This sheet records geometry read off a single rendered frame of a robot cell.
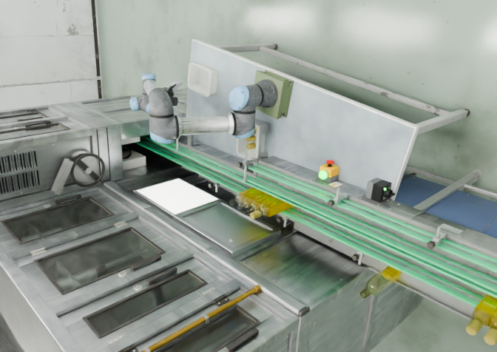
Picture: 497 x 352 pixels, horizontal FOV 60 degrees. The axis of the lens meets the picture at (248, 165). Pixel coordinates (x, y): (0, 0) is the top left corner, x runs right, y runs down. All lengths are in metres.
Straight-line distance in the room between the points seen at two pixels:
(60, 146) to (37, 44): 2.89
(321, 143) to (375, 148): 0.31
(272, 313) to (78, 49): 4.46
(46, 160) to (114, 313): 1.18
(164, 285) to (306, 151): 1.00
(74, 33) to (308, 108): 3.85
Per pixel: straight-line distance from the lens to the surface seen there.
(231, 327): 1.73
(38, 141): 2.65
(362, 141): 2.11
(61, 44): 5.58
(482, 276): 1.87
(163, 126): 2.10
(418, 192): 2.29
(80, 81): 5.71
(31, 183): 2.73
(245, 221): 2.33
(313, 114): 2.25
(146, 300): 1.87
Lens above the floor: 2.51
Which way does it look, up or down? 41 degrees down
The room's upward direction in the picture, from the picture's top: 107 degrees counter-clockwise
